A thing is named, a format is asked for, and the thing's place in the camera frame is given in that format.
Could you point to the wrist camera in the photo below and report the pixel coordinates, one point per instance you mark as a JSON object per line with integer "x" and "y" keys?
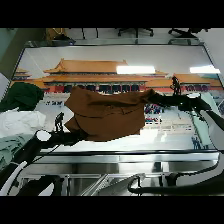
{"x": 175, "y": 85}
{"x": 59, "y": 122}

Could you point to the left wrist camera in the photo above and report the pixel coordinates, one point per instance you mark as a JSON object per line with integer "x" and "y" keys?
{"x": 59, "y": 122}

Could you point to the dark green garment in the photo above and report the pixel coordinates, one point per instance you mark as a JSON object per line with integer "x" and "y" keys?
{"x": 21, "y": 96}

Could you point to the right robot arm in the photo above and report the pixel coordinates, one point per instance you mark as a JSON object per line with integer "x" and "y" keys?
{"x": 193, "y": 102}

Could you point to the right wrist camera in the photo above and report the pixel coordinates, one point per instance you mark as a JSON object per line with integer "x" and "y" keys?
{"x": 175, "y": 85}

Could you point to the black office chair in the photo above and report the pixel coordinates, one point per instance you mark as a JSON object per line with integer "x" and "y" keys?
{"x": 186, "y": 32}

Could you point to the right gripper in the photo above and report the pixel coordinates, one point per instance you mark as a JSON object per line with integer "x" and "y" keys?
{"x": 160, "y": 100}

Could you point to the silver frame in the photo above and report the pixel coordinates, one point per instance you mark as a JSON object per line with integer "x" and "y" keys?
{"x": 110, "y": 160}

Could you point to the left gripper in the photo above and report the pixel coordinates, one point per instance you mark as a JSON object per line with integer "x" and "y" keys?
{"x": 72, "y": 137}

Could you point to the white garment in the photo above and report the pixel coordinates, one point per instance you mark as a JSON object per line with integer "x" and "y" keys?
{"x": 20, "y": 122}

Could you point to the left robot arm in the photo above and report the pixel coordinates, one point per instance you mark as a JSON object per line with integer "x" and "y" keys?
{"x": 25, "y": 151}

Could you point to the brown garment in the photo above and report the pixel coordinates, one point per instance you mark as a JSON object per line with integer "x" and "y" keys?
{"x": 106, "y": 115}

